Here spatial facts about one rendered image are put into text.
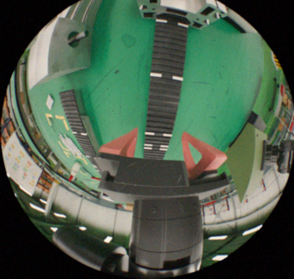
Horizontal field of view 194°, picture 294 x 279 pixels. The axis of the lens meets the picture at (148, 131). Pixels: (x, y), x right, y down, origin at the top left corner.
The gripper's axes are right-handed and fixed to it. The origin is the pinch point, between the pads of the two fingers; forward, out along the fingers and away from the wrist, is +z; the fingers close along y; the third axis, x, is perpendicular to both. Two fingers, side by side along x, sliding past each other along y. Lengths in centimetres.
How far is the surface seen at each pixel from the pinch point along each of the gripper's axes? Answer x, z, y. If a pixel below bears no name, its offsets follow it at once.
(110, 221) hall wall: 1054, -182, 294
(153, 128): 0.4, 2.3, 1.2
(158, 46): -13.1, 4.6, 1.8
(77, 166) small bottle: 29.2, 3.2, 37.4
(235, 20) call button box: -27.1, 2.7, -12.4
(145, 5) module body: -20.5, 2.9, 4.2
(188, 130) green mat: 2.3, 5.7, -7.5
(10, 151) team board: 45, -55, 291
